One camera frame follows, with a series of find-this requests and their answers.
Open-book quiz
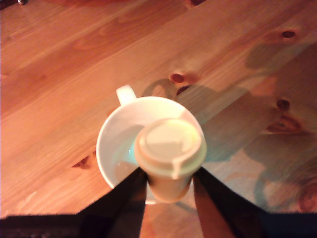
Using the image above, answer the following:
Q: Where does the cream coffee capsule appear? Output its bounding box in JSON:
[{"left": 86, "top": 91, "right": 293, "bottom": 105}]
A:
[{"left": 133, "top": 118, "right": 208, "bottom": 204}]

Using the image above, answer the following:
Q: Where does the white ceramic mug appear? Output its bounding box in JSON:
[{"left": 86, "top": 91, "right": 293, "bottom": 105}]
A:
[{"left": 96, "top": 85, "right": 206, "bottom": 205}]

